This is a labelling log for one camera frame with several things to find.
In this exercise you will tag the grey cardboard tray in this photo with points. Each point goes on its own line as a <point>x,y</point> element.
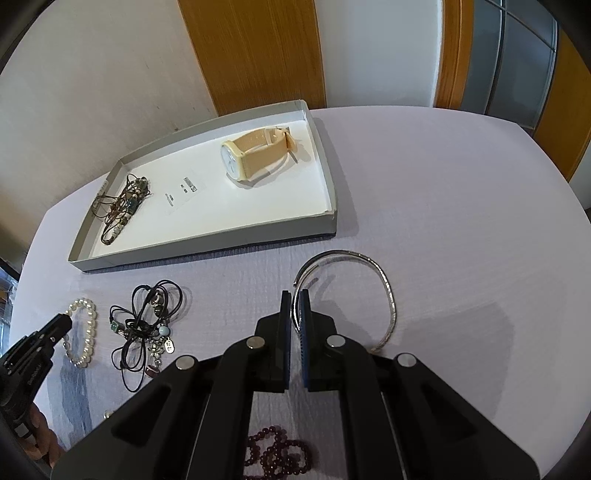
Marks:
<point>231,207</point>

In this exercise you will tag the white paper label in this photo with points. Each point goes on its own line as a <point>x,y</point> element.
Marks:
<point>173,201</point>

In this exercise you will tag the beige wristwatch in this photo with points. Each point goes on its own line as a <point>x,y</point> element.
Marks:
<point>258,157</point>

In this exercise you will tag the person's left hand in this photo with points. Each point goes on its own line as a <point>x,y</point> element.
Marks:
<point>41,434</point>

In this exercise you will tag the silver bangle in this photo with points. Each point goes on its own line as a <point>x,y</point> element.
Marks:
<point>390,295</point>

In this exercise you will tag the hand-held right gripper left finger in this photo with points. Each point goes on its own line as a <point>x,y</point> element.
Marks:
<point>286,350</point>

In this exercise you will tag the pale lavender tablecloth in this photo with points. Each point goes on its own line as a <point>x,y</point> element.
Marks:
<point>438,207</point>

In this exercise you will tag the wooden wall panel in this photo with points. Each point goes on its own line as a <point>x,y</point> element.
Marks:
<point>254,46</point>

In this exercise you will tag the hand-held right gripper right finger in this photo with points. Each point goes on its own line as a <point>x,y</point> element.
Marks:
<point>302,341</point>

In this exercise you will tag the wooden framed glass door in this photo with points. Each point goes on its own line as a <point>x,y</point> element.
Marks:
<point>521,60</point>

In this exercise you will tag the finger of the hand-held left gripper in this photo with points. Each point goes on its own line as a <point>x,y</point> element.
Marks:
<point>55,327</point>

